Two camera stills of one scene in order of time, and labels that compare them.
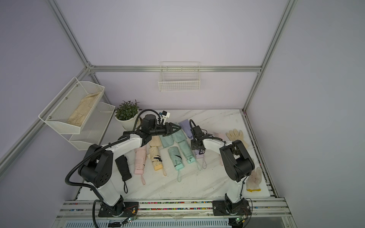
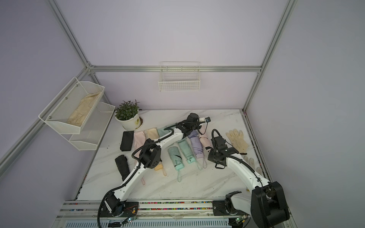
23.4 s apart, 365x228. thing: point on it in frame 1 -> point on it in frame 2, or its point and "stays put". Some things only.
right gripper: [193, 144] -> [211, 156]
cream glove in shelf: [79, 114] stays put
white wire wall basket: [179, 76] stays put
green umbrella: [177, 159] stays put
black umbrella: [122, 163] stays put
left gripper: [168, 128] -> [198, 127]
